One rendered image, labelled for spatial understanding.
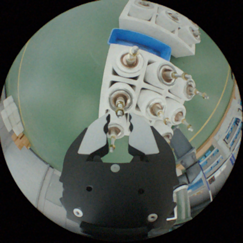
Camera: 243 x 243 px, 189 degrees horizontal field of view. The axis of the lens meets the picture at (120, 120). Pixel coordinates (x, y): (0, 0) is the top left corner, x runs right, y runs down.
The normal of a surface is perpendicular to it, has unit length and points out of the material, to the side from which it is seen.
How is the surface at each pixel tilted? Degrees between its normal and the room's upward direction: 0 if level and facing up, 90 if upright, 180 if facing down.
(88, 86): 0
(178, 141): 90
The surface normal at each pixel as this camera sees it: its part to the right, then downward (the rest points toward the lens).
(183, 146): -0.80, -0.51
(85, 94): -0.01, 0.53
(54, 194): 0.60, -0.67
